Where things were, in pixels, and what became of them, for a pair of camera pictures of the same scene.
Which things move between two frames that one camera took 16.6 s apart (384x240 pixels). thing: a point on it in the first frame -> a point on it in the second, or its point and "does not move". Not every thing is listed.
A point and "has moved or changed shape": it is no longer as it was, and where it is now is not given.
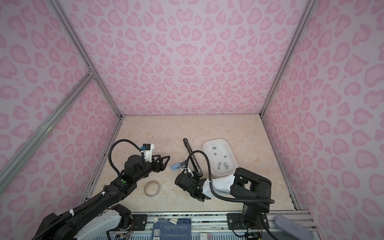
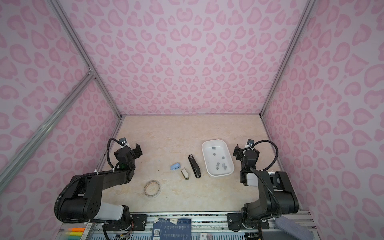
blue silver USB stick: [175, 166] does not move
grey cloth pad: [295, 229] does not move
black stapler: [196, 166] has moved or changed shape
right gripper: [195, 177] -> [239, 152]
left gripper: [161, 166] -> [136, 152]
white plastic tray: [222, 159] does not move
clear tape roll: [152, 189] does not move
